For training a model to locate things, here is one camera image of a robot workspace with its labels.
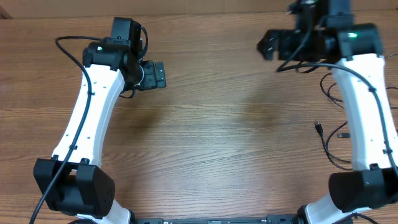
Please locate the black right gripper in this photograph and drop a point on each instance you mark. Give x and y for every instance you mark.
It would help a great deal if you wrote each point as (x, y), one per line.
(281, 42)

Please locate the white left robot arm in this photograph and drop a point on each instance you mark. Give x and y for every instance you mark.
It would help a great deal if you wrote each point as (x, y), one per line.
(72, 181)

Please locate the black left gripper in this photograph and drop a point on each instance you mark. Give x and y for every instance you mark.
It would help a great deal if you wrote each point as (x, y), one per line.
(150, 81)

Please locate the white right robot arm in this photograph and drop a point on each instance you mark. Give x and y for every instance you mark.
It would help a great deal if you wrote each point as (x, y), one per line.
(326, 35)

